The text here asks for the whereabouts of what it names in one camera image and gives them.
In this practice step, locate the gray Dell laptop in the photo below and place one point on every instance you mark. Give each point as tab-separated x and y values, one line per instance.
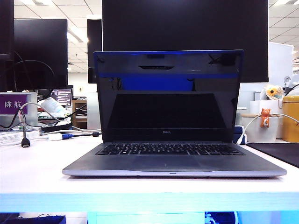
163	163

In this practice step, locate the wooden cabinet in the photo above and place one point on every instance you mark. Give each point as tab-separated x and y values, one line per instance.
80	114

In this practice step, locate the narrow black monitor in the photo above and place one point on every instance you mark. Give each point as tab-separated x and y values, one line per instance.
94	46

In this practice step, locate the blue VGA connector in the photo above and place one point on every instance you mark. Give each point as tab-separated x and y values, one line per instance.
66	136

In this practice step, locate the small monitor showing code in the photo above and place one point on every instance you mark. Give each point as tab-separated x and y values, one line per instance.
62	96

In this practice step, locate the stack of books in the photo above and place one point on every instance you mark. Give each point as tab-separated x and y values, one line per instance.
238	134

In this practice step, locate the black flat dish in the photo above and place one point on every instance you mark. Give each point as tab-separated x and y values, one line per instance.
56	127

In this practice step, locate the large black monitor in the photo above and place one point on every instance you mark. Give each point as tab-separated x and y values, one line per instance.
187	23

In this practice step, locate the white rolled paper bundle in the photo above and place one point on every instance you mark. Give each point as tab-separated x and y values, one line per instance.
52	106

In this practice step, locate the white adapter block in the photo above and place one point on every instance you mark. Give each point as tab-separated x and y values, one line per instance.
54	137

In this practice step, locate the white storage container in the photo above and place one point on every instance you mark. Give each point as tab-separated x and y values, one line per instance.
253	133

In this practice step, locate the white box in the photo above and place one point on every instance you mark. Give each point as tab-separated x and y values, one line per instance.
259	106

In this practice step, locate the yellow flower plush toy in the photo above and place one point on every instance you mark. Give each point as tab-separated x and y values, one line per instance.
272	91

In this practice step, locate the black monitor back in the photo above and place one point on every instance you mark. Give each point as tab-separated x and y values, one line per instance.
39	46

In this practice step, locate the black mouse pad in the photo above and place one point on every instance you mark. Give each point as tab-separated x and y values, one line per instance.
278	151

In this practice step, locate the stack of white papers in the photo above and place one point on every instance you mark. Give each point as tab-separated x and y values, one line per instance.
16	137

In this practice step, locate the purple name sign holder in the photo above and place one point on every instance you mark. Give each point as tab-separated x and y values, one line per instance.
14	103

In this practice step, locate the white partition panel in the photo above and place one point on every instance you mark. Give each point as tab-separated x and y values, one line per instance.
280	60

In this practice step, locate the yellow tin box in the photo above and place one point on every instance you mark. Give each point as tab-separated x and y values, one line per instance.
290	116

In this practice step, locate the white plush figure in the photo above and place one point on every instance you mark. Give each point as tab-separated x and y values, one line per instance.
292	84

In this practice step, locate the black bag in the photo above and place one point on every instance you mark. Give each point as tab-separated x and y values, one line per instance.
35	219

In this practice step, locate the black monitor edge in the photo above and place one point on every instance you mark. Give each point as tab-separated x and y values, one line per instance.
6	28

